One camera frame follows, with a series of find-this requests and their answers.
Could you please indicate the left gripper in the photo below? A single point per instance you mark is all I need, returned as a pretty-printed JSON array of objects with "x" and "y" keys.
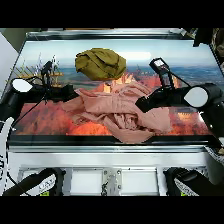
[{"x": 64, "y": 93}]

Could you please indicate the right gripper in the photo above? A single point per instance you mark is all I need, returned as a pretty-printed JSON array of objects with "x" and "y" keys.
[{"x": 148, "y": 102}]

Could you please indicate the pink garment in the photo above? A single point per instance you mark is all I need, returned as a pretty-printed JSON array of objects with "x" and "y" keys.
[{"x": 113, "y": 111}]

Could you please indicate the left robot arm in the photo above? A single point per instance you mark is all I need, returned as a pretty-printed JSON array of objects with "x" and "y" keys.
[{"x": 20, "y": 85}]

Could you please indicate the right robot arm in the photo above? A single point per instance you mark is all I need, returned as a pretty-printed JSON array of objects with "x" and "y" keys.
[{"x": 199, "y": 96}]

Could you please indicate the olive green garment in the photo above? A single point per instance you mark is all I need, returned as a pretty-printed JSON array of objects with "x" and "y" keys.
[{"x": 100, "y": 64}]

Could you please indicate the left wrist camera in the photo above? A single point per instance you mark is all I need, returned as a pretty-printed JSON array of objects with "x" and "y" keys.
[{"x": 47, "y": 70}]

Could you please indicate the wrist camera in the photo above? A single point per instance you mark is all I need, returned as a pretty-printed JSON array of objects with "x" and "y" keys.
[
  {"x": 161, "y": 68},
  {"x": 47, "y": 70}
]

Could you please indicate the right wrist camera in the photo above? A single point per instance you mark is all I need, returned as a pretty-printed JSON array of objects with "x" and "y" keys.
[{"x": 161, "y": 68}]

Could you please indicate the silver frame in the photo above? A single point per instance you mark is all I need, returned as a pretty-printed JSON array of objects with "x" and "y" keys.
[{"x": 112, "y": 181}]

